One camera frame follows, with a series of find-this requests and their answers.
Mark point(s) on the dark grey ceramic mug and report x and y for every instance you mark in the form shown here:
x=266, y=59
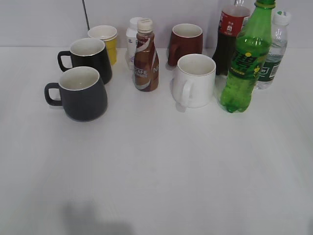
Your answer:
x=81, y=93

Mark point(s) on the green Sprite soda bottle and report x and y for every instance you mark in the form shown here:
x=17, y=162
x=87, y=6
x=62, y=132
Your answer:
x=251, y=48

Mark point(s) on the yellow paper cup stack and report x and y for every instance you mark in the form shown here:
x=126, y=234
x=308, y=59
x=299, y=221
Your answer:
x=108, y=34

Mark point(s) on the white ceramic mug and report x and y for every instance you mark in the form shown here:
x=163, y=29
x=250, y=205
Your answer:
x=193, y=80

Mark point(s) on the brown Nescafe coffee bottle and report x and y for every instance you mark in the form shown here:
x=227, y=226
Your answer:
x=146, y=63

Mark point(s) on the white plastic drink bottle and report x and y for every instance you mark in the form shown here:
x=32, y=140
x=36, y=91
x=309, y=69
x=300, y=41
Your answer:
x=131, y=38

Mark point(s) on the dark red ceramic mug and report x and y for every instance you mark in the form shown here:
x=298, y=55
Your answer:
x=185, y=39

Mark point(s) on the black ceramic mug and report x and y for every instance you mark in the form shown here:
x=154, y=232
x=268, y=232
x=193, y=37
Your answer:
x=88, y=52

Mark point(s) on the cola bottle red label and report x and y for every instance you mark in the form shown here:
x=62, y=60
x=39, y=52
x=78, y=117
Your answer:
x=233, y=18

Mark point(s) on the clear water bottle green label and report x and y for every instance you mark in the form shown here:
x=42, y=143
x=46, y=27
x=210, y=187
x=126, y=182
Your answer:
x=280, y=21

